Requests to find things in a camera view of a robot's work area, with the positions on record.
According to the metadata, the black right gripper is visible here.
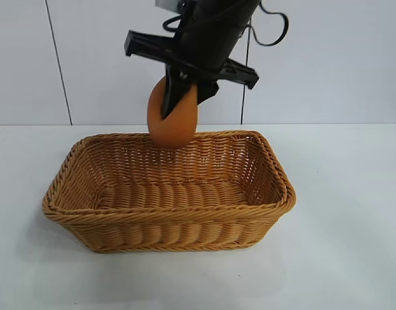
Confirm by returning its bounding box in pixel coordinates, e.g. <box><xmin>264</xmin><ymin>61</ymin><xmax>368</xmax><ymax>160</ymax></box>
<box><xmin>125</xmin><ymin>0</ymin><xmax>263</xmax><ymax>121</ymax></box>

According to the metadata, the bumpy orange fruit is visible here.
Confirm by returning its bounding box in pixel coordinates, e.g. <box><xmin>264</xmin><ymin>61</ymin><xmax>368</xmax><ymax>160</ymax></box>
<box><xmin>146</xmin><ymin>76</ymin><xmax>199</xmax><ymax>149</ymax></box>

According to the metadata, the brown woven wicker basket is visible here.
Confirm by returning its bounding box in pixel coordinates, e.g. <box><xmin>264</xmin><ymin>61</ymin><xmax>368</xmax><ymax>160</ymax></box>
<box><xmin>41</xmin><ymin>129</ymin><xmax>297</xmax><ymax>254</ymax></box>

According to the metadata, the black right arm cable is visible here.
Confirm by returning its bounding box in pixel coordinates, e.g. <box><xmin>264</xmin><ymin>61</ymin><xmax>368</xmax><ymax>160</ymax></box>
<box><xmin>248</xmin><ymin>0</ymin><xmax>289</xmax><ymax>47</ymax></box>

